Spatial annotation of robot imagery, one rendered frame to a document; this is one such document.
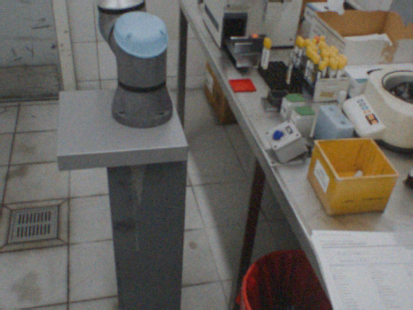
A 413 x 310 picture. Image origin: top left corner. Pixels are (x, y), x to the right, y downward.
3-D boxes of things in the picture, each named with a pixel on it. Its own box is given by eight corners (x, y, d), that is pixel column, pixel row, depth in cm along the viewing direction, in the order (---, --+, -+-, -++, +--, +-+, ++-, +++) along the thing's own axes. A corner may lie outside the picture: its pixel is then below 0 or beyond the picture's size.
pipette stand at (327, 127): (306, 140, 118) (314, 106, 112) (331, 137, 120) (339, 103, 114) (323, 164, 111) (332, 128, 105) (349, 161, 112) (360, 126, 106)
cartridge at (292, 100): (279, 115, 127) (283, 94, 123) (295, 114, 128) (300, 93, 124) (284, 123, 124) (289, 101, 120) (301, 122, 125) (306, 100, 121)
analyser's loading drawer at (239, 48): (220, 39, 161) (222, 25, 157) (239, 39, 162) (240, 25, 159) (236, 66, 145) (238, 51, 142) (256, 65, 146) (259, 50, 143)
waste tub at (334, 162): (305, 175, 107) (314, 140, 101) (359, 172, 109) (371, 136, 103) (327, 216, 96) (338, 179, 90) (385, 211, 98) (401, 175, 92)
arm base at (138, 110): (108, 127, 109) (106, 90, 104) (114, 96, 122) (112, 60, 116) (173, 129, 111) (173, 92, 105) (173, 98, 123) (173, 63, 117)
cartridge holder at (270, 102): (260, 101, 132) (261, 90, 130) (289, 100, 134) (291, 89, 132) (265, 111, 128) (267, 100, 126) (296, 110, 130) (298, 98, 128)
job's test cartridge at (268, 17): (280, 24, 133) (284, 2, 130) (264, 24, 133) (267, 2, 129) (276, 18, 137) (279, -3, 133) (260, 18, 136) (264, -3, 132)
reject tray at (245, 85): (227, 81, 141) (228, 79, 140) (249, 80, 142) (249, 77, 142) (234, 92, 136) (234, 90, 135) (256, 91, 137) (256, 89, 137)
